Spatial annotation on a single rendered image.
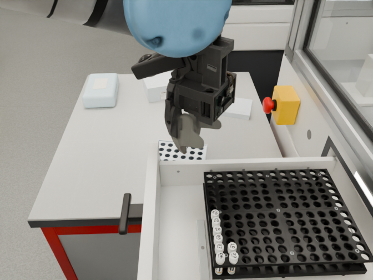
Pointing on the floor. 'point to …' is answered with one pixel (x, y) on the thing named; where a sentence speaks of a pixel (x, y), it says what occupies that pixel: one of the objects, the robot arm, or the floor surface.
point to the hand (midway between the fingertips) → (186, 140)
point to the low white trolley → (123, 175)
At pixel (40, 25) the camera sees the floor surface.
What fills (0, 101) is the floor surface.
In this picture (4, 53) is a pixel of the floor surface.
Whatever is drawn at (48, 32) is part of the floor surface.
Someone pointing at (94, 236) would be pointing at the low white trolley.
